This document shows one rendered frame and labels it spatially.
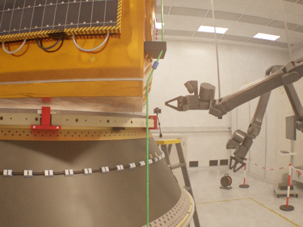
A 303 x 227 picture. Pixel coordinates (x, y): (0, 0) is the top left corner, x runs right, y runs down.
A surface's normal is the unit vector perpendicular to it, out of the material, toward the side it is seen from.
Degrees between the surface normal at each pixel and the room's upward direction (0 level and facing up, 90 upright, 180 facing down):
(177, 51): 90
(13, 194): 62
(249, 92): 122
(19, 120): 90
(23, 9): 90
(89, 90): 90
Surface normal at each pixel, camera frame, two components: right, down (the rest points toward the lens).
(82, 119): 0.63, -0.05
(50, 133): 0.44, -0.52
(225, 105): -0.43, 0.49
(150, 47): 0.04, -0.06
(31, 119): 0.44, -0.06
